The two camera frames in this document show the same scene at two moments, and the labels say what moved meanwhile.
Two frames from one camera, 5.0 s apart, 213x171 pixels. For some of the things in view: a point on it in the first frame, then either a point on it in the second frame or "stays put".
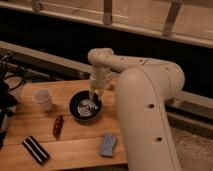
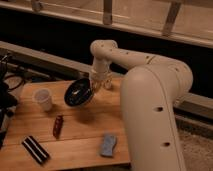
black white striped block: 36,150 stays put
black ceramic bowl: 82,108 to 78,92
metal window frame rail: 186,21 stays put
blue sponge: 109,141 stays put
